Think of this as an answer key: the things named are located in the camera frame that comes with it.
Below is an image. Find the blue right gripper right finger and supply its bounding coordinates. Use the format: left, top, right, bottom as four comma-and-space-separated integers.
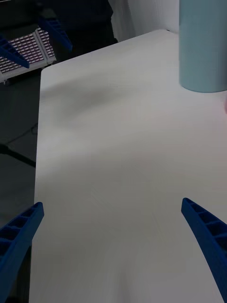
181, 197, 227, 303

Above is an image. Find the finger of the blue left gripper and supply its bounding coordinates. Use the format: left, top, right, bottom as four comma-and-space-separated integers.
37, 16, 73, 51
0, 35, 31, 69

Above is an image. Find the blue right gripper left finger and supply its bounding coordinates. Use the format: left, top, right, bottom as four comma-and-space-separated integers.
0, 201, 45, 303

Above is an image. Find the white grid rack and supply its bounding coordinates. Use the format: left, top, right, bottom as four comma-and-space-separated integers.
0, 27, 57, 84

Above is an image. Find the pale blue plastic bin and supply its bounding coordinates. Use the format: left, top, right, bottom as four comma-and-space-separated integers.
178, 0, 227, 93

